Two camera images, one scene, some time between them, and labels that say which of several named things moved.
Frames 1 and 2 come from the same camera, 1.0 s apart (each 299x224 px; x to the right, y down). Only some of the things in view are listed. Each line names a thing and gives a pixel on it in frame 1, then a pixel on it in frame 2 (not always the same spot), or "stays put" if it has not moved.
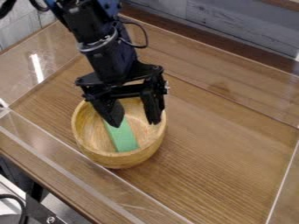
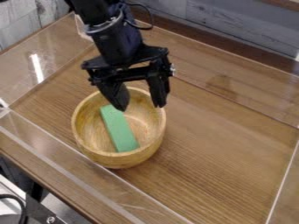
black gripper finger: (153, 96) -> (159, 84)
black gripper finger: (107, 108) -> (117, 92)
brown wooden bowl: (94, 140) stays put
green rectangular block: (123, 136) stays put
